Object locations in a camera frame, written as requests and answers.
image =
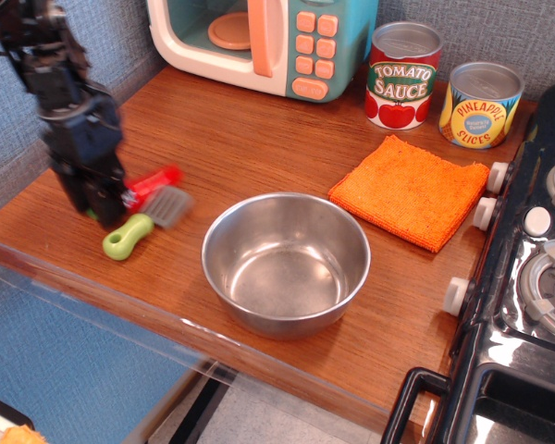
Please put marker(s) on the pineapple slices can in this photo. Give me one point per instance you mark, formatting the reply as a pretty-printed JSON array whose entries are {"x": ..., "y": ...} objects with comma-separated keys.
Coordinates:
[{"x": 480, "y": 104}]

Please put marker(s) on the white stove knob lower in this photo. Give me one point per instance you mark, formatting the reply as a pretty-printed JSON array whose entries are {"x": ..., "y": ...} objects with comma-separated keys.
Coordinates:
[{"x": 455, "y": 295}]

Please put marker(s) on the toy microwave oven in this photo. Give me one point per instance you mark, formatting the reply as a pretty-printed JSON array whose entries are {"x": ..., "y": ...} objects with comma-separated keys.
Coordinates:
[{"x": 305, "y": 50}]

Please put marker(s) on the green handled grey toy spatula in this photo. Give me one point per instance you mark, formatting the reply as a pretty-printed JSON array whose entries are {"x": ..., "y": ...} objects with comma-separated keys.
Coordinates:
[{"x": 163, "y": 209}]

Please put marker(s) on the tomato sauce can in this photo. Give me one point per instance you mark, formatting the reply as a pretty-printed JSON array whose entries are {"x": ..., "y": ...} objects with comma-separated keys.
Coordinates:
[{"x": 402, "y": 70}]

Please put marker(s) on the orange fuzzy object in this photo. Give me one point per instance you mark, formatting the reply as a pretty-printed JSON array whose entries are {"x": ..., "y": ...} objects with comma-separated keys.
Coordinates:
[{"x": 22, "y": 434}]

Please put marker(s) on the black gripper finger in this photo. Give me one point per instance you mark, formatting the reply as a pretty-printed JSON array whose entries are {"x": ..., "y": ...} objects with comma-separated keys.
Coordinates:
[
  {"x": 104, "y": 198},
  {"x": 72, "y": 186}
]

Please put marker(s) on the white stove knob upper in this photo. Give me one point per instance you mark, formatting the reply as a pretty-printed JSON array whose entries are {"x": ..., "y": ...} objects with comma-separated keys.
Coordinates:
[{"x": 497, "y": 175}]

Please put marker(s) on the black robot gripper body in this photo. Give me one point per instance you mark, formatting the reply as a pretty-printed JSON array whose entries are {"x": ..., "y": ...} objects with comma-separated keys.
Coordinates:
[{"x": 84, "y": 137}]

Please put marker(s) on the clear acrylic barrier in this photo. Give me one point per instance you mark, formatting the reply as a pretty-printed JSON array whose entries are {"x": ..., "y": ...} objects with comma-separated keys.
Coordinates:
[{"x": 87, "y": 364}]

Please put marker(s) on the white stove knob middle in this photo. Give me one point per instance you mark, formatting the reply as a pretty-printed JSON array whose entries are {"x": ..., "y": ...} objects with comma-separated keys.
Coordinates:
[{"x": 484, "y": 212}]

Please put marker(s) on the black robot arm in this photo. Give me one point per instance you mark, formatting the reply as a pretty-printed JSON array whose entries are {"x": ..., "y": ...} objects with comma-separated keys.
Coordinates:
[{"x": 41, "y": 48}]

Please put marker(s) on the silver metal pot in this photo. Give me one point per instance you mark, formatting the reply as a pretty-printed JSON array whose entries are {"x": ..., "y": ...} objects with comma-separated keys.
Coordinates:
[{"x": 286, "y": 265}]

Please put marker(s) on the orange folded cloth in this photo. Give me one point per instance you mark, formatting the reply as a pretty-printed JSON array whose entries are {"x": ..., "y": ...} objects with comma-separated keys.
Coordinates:
[{"x": 411, "y": 193}]

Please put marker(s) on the red toy chili pepper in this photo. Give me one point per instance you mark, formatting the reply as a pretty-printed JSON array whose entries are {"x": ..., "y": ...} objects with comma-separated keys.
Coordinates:
[{"x": 139, "y": 190}]

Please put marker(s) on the white stove knob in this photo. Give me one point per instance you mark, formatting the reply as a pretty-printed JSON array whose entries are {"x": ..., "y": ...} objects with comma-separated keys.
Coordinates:
[
  {"x": 497, "y": 175},
  {"x": 455, "y": 295},
  {"x": 484, "y": 212}
]

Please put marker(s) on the black toy stove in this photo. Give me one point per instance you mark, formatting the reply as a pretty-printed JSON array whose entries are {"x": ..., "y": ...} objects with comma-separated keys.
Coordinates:
[{"x": 501, "y": 384}]

